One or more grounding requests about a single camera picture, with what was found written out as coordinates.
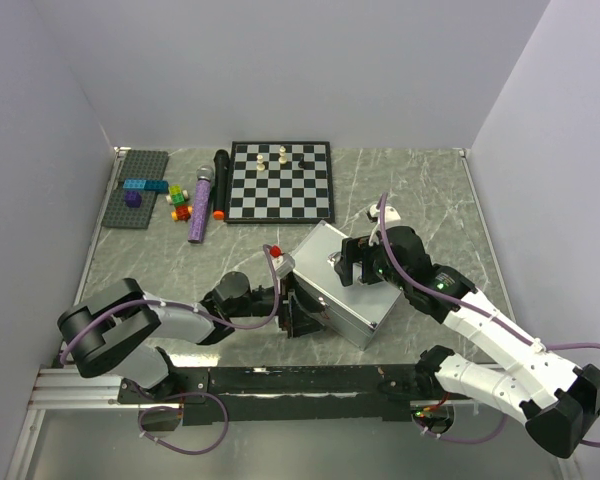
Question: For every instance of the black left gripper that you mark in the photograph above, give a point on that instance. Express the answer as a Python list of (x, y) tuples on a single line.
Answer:
[(296, 315)]

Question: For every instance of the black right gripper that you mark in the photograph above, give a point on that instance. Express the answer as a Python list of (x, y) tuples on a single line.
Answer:
[(354, 251)]

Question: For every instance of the grey metal case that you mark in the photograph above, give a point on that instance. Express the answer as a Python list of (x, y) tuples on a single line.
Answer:
[(355, 312)]

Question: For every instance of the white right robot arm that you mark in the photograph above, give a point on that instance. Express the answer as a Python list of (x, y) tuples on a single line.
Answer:
[(555, 400)]

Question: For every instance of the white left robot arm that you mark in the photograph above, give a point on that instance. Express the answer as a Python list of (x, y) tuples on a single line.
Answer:
[(107, 333)]

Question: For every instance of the black white chessboard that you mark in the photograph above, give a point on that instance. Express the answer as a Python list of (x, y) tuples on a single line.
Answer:
[(282, 193)]

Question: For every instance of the white chess queen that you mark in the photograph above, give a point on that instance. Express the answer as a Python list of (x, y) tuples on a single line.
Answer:
[(282, 155)]

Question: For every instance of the white chess pawn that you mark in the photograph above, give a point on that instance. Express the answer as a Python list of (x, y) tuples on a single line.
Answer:
[(260, 162)]

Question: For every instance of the purple glitter microphone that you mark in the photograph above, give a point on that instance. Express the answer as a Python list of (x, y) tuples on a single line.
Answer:
[(203, 188)]

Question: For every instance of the colourful lego car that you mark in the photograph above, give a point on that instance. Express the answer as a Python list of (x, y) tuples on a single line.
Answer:
[(178, 199)]

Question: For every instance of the purple lego brick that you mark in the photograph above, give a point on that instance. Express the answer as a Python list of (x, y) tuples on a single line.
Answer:
[(132, 199)]

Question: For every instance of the lower grey lego baseplate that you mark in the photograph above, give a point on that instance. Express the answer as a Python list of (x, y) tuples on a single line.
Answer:
[(118, 215)]

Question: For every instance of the grey lego baseplate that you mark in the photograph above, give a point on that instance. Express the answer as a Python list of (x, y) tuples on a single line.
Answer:
[(118, 215), (144, 164)]

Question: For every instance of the blue lego brick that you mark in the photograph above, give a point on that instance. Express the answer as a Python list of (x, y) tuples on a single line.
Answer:
[(157, 186)]

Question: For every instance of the upper grey lego baseplate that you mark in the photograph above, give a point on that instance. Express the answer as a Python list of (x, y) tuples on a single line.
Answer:
[(144, 164)]

